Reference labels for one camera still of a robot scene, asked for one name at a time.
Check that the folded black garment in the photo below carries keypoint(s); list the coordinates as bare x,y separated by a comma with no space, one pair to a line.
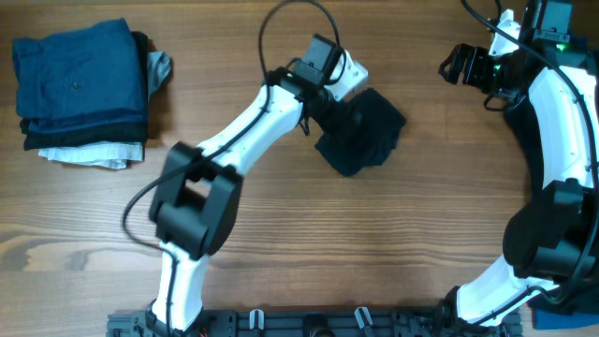
93,133

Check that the folded white garment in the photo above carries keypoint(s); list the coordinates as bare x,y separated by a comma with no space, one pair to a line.
105,154

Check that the folded blue shorts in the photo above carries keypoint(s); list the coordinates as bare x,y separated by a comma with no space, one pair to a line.
79,75

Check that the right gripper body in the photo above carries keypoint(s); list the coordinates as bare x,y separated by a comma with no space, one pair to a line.
493,74

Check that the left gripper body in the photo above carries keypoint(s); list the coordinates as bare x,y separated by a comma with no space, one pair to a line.
327,108

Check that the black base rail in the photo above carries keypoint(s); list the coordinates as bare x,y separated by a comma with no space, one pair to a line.
400,322

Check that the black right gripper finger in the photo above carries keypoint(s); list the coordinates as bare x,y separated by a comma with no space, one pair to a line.
450,73
459,54

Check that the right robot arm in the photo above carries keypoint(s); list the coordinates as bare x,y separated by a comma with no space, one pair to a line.
550,246

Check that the dark green t-shirt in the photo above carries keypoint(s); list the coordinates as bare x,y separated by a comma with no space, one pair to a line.
359,133

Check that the bright blue t-shirt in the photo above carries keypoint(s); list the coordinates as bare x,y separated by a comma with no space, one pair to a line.
564,139

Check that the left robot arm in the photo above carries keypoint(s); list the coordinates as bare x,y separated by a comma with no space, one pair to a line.
196,203

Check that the folded light grey garment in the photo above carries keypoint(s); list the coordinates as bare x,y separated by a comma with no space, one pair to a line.
158,70

